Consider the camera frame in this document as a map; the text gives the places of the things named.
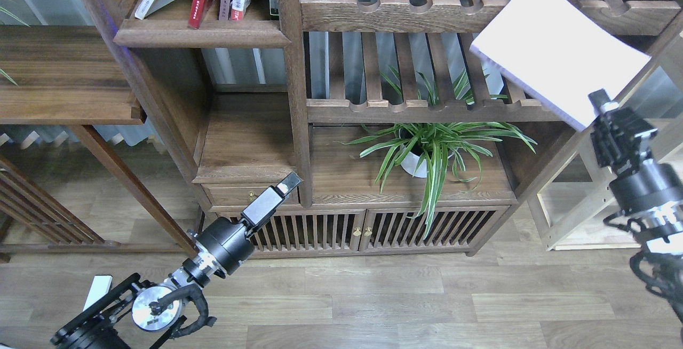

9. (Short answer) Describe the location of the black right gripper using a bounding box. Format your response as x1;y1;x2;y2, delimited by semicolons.
588;89;682;216

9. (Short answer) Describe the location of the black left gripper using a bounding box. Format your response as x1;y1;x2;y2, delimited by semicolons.
197;172;302;275

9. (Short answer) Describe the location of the white lavender book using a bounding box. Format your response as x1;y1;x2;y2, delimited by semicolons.
470;0;651;132

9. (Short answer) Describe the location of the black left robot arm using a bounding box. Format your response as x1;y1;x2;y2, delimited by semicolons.
51;172;301;348

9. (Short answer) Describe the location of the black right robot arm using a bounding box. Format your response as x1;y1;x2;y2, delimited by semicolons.
589;89;682;318

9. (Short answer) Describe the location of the dark wooden bookshelf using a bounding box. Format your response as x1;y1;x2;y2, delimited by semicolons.
65;0;683;264

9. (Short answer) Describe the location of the spider plant in white pot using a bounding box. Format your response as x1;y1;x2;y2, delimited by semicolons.
341;66;538;240

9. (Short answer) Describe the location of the dark wooden side table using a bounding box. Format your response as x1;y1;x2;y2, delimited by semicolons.
1;25;197;262

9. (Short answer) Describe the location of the light wooden shelf frame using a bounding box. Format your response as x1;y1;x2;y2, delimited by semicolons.
528;34;682;250

